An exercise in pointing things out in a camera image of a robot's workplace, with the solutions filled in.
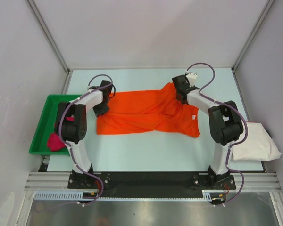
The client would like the green plastic bin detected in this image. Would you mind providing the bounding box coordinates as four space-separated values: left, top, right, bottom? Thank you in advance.
29 94 80 156

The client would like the white cable duct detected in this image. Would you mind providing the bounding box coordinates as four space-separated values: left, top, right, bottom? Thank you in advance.
34 191 215 202

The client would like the white folded t shirt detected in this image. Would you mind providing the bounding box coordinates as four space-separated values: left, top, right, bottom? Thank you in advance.
232 122 282 161

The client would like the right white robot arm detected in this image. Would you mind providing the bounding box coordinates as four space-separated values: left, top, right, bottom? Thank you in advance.
172 74 244 189

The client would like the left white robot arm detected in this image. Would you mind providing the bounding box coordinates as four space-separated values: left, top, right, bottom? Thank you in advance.
54 80 115 188

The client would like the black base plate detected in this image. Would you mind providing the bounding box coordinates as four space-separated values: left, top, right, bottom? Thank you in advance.
67 171 236 199

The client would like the orange t shirt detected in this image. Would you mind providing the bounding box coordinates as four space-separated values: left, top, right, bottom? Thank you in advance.
96 82 200 138

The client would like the magenta t shirt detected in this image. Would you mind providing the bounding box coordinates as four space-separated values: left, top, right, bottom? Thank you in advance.
46 115 74 152

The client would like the aluminium rail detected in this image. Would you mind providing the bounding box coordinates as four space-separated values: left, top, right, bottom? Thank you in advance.
24 172 281 192

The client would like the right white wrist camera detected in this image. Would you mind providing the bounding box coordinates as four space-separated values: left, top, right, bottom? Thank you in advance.
185 72 197 87

